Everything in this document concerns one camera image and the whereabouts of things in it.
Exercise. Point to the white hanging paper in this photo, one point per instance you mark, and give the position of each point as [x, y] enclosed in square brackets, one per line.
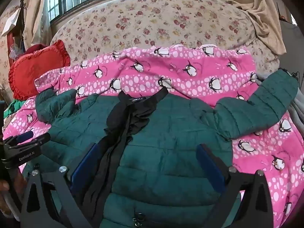
[10, 22]

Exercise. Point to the pink penguin print blanket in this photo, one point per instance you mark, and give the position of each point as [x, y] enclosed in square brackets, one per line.
[190, 76]

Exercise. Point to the floral bed sheet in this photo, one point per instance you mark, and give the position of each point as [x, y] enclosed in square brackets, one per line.
[154, 21]

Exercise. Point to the red ruffled heart pillow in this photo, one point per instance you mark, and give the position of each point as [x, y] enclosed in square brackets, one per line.
[35, 68]

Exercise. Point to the bright green cloth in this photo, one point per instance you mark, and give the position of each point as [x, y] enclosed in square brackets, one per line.
[15, 108]

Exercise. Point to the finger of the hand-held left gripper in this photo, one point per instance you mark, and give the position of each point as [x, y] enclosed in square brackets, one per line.
[25, 136]
[39, 140]

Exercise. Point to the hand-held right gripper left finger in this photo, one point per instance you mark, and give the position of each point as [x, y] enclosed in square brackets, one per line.
[86, 163]

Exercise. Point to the beige hanging curtain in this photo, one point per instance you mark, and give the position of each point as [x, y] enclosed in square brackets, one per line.
[35, 11]

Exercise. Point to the grey cloth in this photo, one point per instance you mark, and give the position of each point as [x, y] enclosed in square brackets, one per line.
[298, 114]

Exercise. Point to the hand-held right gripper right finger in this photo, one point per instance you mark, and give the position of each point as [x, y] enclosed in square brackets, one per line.
[210, 166]

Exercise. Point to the green puffer jacket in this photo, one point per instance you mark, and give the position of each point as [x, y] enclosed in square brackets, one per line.
[166, 152]

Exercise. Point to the person's left hand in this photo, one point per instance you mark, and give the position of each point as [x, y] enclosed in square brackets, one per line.
[20, 178]

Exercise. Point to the beige draped curtain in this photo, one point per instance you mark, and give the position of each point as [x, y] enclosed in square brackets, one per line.
[258, 14]

